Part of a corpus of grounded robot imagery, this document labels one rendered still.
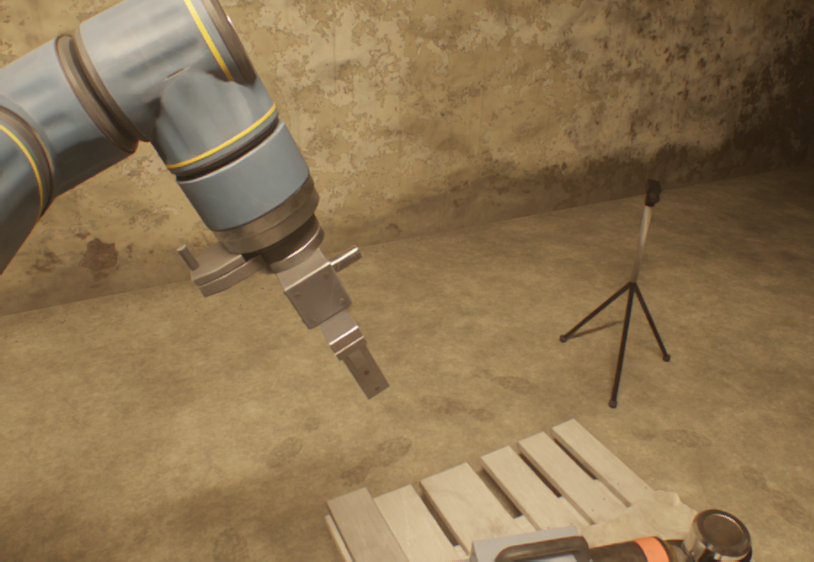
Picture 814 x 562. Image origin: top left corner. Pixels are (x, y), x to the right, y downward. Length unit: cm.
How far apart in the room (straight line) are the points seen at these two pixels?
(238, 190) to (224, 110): 7
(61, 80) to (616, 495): 152
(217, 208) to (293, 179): 7
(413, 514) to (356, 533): 16
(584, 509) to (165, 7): 142
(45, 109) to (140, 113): 7
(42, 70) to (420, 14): 259
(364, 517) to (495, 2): 258
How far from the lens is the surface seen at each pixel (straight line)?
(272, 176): 48
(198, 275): 53
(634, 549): 122
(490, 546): 113
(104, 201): 274
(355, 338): 50
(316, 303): 51
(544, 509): 154
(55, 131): 48
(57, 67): 48
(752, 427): 226
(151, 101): 46
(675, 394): 228
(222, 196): 48
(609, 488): 166
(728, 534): 136
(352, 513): 146
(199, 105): 46
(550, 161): 365
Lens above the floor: 130
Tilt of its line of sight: 26 degrees down
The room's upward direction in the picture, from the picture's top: 1 degrees clockwise
